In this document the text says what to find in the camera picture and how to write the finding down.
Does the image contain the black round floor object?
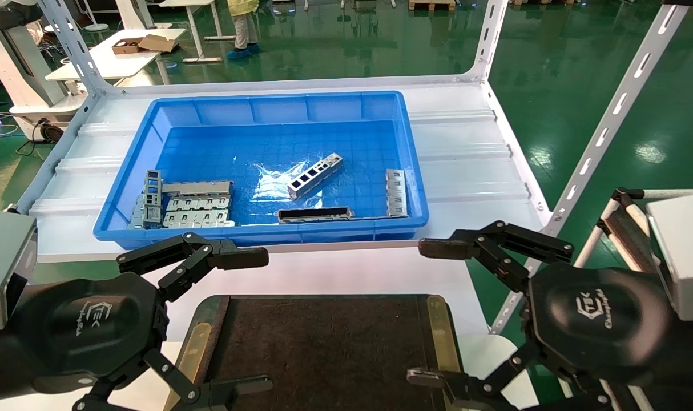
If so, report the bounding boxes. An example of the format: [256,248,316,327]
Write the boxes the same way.
[37,119,65,143]

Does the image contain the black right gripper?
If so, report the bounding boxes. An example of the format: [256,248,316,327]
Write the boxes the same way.
[406,221,675,411]

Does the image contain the dark long metal part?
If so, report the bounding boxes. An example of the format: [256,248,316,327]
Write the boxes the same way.
[276,207,354,224]

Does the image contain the white machine column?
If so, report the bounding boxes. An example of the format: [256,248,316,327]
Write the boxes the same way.
[0,0,87,126]

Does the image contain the blue plastic bin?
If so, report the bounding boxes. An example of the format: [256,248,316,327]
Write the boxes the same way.
[93,90,430,251]

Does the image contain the white metal shelf rack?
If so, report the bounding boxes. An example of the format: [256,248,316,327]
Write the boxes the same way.
[15,0,692,337]

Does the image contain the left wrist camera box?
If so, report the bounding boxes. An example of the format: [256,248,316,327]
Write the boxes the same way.
[0,207,38,331]

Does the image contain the person in yellow coat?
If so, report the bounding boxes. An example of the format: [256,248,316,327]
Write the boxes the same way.
[227,0,261,61]

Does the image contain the white desk with legs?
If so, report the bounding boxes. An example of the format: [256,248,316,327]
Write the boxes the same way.
[158,0,237,63]

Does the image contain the gray upright metal part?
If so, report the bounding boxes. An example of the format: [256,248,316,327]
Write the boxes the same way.
[143,170,163,229]

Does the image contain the wooden pallet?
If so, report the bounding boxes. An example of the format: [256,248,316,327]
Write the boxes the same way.
[408,0,457,12]

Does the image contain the open cardboard box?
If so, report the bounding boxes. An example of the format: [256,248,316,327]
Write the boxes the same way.
[112,34,179,55]

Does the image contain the silver long metal part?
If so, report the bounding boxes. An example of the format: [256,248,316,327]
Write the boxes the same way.
[162,209,236,229]
[163,181,233,198]
[165,196,232,212]

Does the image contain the silver metal part square holes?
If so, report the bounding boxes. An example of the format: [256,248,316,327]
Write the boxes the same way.
[287,152,344,200]

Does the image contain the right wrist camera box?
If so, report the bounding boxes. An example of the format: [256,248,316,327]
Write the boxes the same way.
[646,193,693,321]

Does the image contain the clear plastic film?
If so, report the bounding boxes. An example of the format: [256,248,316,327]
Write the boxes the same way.
[252,162,325,202]

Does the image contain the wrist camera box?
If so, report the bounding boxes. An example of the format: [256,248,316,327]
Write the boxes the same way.
[646,193,693,321]
[0,207,38,331]

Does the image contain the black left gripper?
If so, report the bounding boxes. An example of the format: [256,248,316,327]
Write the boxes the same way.
[10,231,274,411]

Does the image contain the small silver metal part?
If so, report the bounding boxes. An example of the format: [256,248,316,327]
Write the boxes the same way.
[128,196,147,230]

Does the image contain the right camera mount bracket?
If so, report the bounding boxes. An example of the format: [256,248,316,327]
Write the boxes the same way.
[597,187,667,272]

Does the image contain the silver slotted metal part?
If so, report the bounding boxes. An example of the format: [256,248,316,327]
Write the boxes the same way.
[386,169,409,218]

